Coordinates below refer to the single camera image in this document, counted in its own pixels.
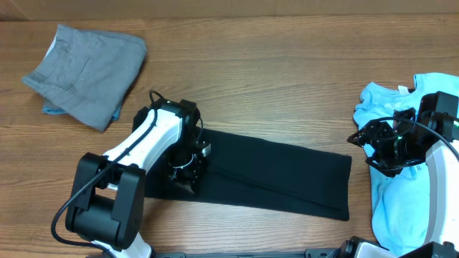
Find folded grey shorts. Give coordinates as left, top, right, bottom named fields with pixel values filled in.
left=22, top=24, right=147, bottom=132

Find light blue printed t-shirt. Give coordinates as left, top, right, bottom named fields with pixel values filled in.
left=354, top=72, right=458, bottom=257

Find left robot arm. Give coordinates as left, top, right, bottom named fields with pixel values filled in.
left=65, top=97, right=210, bottom=257

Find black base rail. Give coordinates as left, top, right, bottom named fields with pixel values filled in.
left=154, top=248, right=339, bottom=258

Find black t-shirt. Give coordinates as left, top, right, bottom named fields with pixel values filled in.
left=145, top=129, right=352, bottom=221

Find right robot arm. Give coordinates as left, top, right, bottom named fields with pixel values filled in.
left=347, top=92, right=458, bottom=257

